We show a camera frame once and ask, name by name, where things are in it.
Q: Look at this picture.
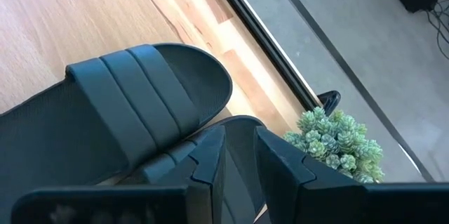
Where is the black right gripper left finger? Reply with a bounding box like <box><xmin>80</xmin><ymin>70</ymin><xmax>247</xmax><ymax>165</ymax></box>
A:
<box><xmin>155</xmin><ymin>124</ymin><xmax>227</xmax><ymax>224</ymax></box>

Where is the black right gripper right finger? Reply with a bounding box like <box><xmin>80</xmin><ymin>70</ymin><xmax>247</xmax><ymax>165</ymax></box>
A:
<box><xmin>254</xmin><ymin>126</ymin><xmax>366</xmax><ymax>224</ymax></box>

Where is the black slide sandal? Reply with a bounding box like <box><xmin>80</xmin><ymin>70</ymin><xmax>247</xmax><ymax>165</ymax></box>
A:
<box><xmin>0</xmin><ymin>42</ymin><xmax>234</xmax><ymax>218</ymax></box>
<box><xmin>117</xmin><ymin>114</ymin><xmax>268</xmax><ymax>224</ymax></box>

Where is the potted green succulent plant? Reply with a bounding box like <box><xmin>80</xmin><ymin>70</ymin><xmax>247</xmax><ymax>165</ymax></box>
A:
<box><xmin>282</xmin><ymin>106</ymin><xmax>386</xmax><ymax>185</ymax></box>

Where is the black aluminium table frame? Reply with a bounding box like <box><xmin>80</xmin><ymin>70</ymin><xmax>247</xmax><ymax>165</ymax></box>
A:
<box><xmin>206</xmin><ymin>0</ymin><xmax>342</xmax><ymax>117</ymax></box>

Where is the black floor cable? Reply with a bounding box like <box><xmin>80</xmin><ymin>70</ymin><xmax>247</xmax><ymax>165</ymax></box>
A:
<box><xmin>425</xmin><ymin>0</ymin><xmax>449</xmax><ymax>60</ymax></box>

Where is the wooden shelf with black frame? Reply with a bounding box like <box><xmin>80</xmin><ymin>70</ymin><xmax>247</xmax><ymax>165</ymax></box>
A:
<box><xmin>0</xmin><ymin>0</ymin><xmax>234</xmax><ymax>187</ymax></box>

